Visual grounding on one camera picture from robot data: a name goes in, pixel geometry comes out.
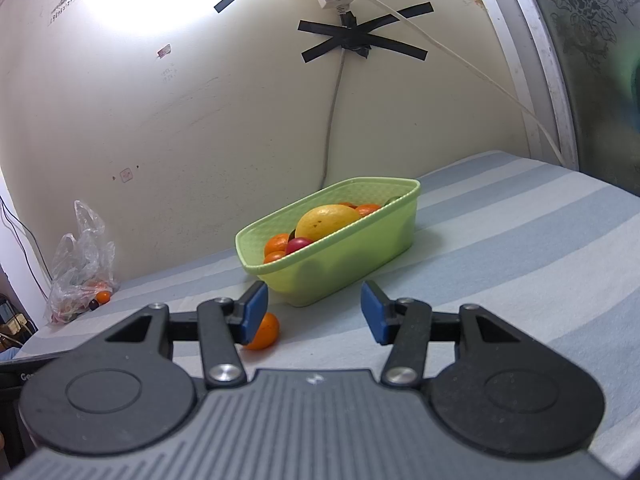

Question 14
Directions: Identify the white cable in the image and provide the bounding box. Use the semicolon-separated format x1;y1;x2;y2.
350;0;565;167

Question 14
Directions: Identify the white window frame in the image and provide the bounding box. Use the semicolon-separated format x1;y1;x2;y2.
472;0;581;171

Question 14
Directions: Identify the striped bed sheet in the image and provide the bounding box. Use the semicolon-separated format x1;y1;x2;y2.
0;149;640;480

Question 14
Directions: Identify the large yellow fruit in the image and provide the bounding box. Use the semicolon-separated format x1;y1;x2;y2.
295;203;362;242

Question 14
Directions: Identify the green plastic basket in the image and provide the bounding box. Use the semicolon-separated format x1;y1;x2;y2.
235;177;421;309

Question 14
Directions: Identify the black tape cross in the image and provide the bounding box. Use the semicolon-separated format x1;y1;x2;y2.
298;2;435;65

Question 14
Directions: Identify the frosted window glass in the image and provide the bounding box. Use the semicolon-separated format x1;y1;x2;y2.
515;0;640;201

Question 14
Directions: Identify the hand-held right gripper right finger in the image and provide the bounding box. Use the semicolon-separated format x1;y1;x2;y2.
361;280;538;389

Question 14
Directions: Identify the grey cable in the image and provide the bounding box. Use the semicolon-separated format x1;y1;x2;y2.
320;52;347;191

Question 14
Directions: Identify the clear plastic bag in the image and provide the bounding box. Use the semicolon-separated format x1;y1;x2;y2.
46;200;121;324

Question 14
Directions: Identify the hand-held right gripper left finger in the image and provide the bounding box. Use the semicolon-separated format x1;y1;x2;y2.
102;281;269;388

